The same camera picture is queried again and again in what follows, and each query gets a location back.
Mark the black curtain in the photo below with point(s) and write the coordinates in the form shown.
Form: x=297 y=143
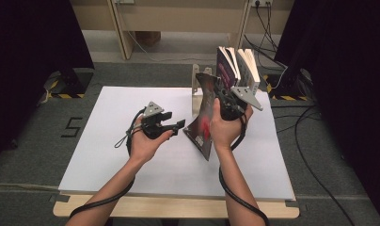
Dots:
x=351 y=78
x=22 y=62

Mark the brown cardboard box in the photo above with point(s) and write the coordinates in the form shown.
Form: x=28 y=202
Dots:
x=149 y=37

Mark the white power strip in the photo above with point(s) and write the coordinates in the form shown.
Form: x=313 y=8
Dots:
x=123 y=1

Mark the white wall socket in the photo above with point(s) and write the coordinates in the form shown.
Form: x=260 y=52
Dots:
x=261 y=3

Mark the person's right hand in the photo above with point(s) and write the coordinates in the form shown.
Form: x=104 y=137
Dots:
x=225 y=133

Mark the black corner bracket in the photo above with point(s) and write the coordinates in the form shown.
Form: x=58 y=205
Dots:
x=301 y=207
x=61 y=198

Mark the purple magazine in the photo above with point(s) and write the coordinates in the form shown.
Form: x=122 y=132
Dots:
x=235 y=64
x=224 y=73

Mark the black stand base striped tape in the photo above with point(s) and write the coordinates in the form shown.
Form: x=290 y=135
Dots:
x=75 y=80
x=282 y=91

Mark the person's left hand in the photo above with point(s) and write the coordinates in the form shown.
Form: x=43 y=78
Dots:
x=144 y=147

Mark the wooden expandable book rack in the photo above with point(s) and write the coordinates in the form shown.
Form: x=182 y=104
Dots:
x=196 y=105

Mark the white book with picture grid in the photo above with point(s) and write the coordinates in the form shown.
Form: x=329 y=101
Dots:
x=249 y=67

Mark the white board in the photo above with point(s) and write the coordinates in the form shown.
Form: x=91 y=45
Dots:
x=100 y=125

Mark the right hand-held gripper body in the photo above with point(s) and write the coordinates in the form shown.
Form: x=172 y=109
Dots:
x=246 y=97

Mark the black magazine with red print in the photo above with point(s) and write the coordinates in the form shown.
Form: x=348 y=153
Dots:
x=202 y=125

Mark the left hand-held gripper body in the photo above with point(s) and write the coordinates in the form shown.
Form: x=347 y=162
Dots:
x=153 y=125

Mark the beige desk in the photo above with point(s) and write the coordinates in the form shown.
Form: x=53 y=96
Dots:
x=178 y=15

